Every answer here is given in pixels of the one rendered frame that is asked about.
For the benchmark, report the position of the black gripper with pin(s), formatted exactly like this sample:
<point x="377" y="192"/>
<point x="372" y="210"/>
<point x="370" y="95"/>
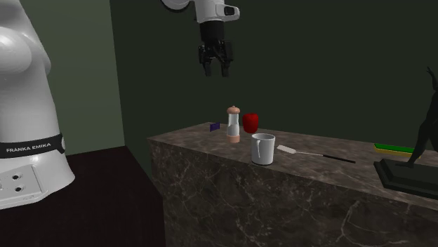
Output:
<point x="212" y="32"/>

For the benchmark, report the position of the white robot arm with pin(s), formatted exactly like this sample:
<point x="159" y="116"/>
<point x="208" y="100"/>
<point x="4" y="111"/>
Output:
<point x="27" y="102"/>

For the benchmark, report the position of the small purple card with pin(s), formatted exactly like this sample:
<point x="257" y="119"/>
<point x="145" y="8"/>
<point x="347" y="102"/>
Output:
<point x="214" y="127"/>

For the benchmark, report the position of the glass and wood pepper mill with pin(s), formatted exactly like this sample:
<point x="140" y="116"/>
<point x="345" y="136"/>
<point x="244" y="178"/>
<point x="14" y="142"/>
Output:
<point x="233" y="125"/>

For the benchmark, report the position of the red bell pepper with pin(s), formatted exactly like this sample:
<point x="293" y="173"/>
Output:
<point x="250" y="123"/>

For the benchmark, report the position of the white mug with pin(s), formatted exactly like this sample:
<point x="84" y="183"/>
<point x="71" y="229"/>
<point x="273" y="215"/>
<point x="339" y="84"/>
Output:
<point x="262" y="149"/>

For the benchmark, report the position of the dark robot stand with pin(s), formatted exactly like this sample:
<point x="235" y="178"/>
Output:
<point x="102" y="205"/>

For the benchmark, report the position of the green and yellow sponge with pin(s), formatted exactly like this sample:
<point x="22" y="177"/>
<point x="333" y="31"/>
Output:
<point x="393" y="149"/>

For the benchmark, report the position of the black figure statue on base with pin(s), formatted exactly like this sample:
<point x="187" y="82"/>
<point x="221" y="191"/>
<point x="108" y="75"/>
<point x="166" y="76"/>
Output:
<point x="421" y="143"/>

